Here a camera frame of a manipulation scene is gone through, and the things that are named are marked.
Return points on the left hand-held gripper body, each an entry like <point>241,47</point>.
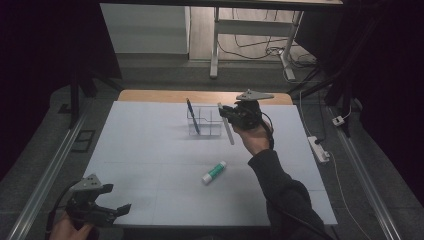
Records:
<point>85,208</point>

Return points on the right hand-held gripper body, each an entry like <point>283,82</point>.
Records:
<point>246,115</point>

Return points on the clear acrylic pen organizer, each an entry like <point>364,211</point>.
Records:
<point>210,128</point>

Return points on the blue pen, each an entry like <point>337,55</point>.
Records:
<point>192,115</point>

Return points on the person's right hand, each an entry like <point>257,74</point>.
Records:
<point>255,140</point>

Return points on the person's left hand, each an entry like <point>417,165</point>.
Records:
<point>68,231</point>

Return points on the white table cover sheet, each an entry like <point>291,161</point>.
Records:
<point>150,173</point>

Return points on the green white glue stick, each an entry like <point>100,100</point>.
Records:
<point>215,172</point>

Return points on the wooden table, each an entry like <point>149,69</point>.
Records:
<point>166,96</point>

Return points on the black plug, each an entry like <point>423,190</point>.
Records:
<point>319,141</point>

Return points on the white power strip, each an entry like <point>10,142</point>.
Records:
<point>318,149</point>

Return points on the small white adapter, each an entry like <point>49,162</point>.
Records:
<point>338,121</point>

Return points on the black stand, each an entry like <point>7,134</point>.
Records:
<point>74,100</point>
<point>346,100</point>

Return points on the white cabinet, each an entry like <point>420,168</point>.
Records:
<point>143,28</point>

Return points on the aluminium rail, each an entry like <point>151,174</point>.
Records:
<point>46,176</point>
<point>363,176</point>

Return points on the black floor frame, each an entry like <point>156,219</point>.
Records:
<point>83,141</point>

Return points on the white desk frame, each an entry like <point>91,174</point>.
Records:
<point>253,27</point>

